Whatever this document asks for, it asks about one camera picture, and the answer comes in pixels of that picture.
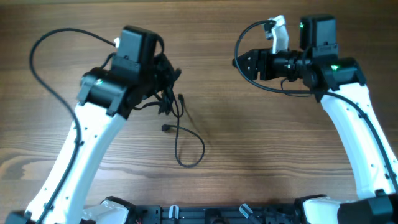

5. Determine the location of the camera black cable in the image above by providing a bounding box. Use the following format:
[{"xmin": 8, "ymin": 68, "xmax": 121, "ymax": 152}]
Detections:
[
  {"xmin": 233, "ymin": 19, "xmax": 398, "ymax": 194},
  {"xmin": 29, "ymin": 27, "xmax": 118, "ymax": 224}
]

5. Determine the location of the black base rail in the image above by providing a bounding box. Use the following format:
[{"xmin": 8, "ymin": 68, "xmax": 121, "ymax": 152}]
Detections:
[{"xmin": 74, "ymin": 203, "xmax": 352, "ymax": 224}]

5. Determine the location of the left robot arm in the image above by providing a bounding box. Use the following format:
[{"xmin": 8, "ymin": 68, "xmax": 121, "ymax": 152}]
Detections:
[{"xmin": 6, "ymin": 26, "xmax": 181, "ymax": 223}]

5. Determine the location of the right camera black cable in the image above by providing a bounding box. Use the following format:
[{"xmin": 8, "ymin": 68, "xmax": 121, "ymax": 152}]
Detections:
[{"xmin": 233, "ymin": 19, "xmax": 398, "ymax": 194}]

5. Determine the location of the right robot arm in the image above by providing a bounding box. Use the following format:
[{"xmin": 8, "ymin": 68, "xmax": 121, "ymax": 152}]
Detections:
[{"xmin": 232, "ymin": 14, "xmax": 397, "ymax": 223}]

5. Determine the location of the left camera black cable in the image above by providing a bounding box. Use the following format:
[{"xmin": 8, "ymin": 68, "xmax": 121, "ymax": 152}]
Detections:
[{"xmin": 29, "ymin": 27, "xmax": 118, "ymax": 224}]

